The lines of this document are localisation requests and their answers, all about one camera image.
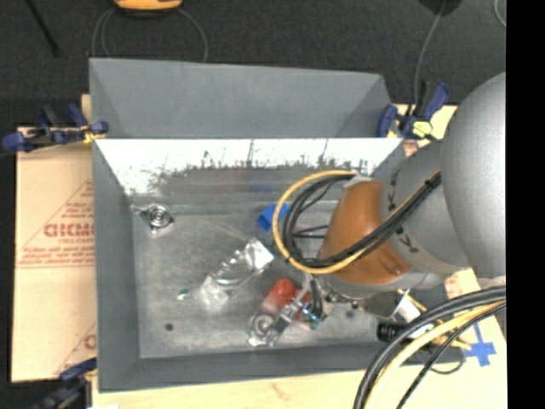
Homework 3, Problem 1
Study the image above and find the blue sponge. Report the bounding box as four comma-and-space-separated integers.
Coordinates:
256, 203, 290, 232

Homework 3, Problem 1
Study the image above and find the brown cardboard board, red print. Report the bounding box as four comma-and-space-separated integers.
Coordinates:
9, 124, 100, 383

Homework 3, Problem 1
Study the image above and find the red toy pepper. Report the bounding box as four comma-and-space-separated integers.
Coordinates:
262, 277, 301, 315

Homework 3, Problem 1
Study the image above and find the clear plastic bottle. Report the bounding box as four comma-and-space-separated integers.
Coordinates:
176, 236, 276, 311

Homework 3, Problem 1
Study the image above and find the clear glass jar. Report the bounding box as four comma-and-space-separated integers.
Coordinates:
248, 311, 278, 348

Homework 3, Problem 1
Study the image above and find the black cylinder on white bracket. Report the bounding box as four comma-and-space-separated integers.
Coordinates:
376, 290, 423, 343

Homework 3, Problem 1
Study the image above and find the grey metal bin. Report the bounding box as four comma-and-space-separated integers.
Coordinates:
88, 57, 472, 391

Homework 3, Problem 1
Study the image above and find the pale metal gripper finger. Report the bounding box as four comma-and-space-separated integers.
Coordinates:
265, 307, 301, 345
279, 290, 308, 315

